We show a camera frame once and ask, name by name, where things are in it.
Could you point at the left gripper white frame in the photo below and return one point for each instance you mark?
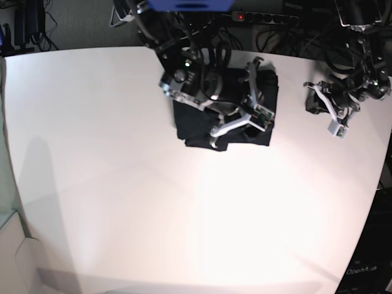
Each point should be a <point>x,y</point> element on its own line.
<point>335,100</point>

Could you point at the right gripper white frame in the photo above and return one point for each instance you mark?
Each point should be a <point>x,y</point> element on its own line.
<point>241,103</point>

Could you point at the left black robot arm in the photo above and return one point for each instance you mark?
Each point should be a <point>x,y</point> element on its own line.
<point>359,70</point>

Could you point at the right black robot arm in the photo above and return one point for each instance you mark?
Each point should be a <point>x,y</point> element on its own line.
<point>183,42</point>

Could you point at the black power strip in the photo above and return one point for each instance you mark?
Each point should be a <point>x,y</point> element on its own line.
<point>258,18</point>

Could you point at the blue plastic box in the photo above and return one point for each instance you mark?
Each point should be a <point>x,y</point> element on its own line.
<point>191,5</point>

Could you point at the black OpenArm equipment case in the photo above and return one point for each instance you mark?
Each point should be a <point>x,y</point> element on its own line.
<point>369,270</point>

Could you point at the black power adapter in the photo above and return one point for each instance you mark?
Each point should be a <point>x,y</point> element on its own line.
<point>29,24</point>

